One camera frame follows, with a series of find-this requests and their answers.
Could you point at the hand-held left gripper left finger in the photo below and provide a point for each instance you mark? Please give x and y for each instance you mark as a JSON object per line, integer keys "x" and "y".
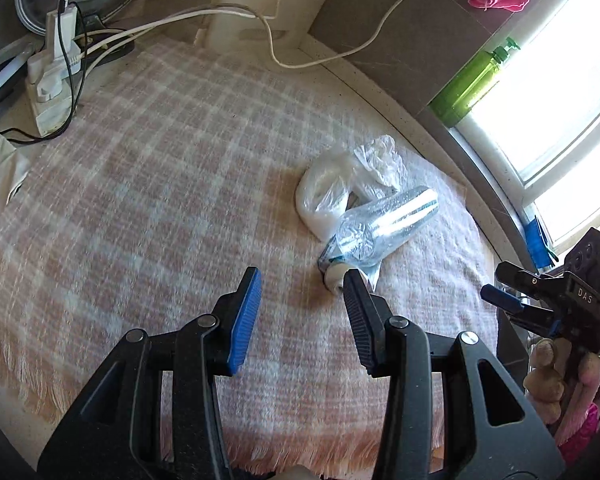
{"x": 245, "y": 320}

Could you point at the green pump bottle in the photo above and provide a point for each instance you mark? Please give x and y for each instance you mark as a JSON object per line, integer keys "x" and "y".
{"x": 465, "y": 85}

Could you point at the pink plaid fringed cloth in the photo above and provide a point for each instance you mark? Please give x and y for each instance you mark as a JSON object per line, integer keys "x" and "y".
{"x": 155, "y": 185}

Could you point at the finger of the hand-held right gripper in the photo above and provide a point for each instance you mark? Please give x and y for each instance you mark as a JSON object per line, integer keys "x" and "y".
{"x": 525, "y": 277}
{"x": 497, "y": 294}

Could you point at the white plastic bag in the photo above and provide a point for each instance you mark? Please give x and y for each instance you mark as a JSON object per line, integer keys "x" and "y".
{"x": 320, "y": 185}

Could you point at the black power adapter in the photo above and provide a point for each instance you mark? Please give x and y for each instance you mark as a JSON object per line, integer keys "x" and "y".
{"x": 112, "y": 47}

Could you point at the white cloth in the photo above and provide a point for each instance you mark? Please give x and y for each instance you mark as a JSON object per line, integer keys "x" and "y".
{"x": 0, "y": 175}

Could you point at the white power strip with plugs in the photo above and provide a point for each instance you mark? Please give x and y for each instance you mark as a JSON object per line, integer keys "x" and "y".
{"x": 50, "y": 105}

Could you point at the window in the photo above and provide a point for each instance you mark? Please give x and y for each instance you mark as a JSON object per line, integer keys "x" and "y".
{"x": 555, "y": 85}

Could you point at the person's right forearm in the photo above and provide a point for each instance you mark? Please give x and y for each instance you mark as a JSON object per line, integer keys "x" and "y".
{"x": 580, "y": 435}

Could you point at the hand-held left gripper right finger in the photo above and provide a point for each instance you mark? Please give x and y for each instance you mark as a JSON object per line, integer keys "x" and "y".
{"x": 355, "y": 310}

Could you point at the person's right hand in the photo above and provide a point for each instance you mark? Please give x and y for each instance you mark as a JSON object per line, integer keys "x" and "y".
{"x": 545, "y": 375}

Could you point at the blue plastic item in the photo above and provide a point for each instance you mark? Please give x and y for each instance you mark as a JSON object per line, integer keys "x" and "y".
{"x": 535, "y": 240}

